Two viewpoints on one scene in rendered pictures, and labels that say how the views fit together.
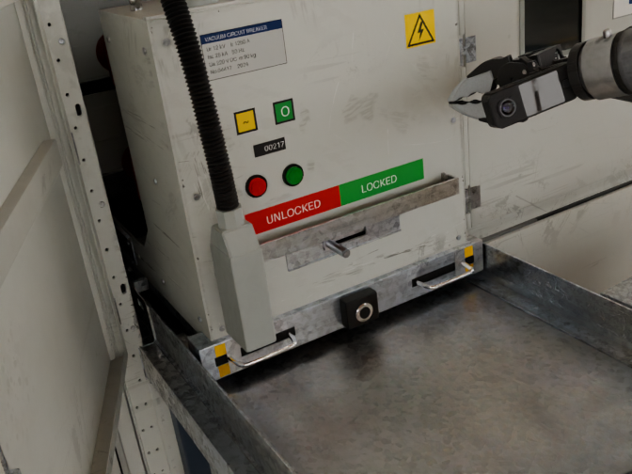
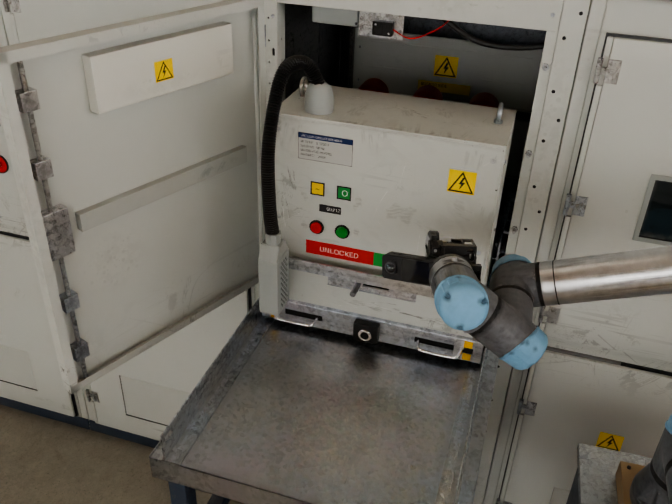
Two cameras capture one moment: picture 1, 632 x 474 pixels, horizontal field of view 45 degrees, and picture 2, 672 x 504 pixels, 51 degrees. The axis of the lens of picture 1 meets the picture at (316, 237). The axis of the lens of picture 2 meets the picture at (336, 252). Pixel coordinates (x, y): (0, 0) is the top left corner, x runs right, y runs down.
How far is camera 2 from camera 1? 0.99 m
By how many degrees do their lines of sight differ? 39
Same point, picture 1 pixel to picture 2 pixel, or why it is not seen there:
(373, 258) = (391, 308)
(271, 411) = (269, 350)
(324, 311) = (344, 319)
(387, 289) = (394, 332)
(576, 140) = not seen: outside the picture
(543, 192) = (630, 346)
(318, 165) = (361, 233)
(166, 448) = not seen: hidden behind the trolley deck
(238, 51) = (320, 148)
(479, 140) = not seen: hidden behind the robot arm
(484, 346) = (402, 403)
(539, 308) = (467, 409)
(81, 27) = (401, 57)
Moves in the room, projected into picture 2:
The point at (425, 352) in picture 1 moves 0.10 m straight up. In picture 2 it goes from (372, 381) to (375, 346)
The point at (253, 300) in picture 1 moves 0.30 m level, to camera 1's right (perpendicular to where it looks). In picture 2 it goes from (267, 287) to (366, 351)
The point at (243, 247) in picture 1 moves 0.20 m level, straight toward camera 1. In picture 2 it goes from (267, 257) to (197, 297)
